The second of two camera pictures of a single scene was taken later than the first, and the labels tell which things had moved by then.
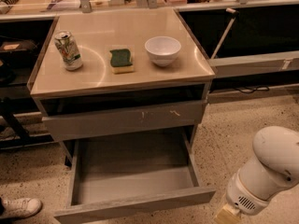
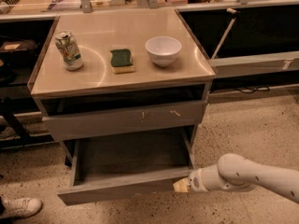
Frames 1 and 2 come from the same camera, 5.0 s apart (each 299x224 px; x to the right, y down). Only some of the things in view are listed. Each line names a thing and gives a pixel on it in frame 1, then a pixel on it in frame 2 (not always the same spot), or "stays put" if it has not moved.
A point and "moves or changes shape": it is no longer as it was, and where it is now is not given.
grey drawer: (122, 169) moves or changes shape
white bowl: (163, 49) stays put
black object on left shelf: (25, 45) stays put
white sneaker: (20, 206) stays put
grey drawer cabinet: (120, 75) stays put
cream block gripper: (242, 195) -> (196, 181)
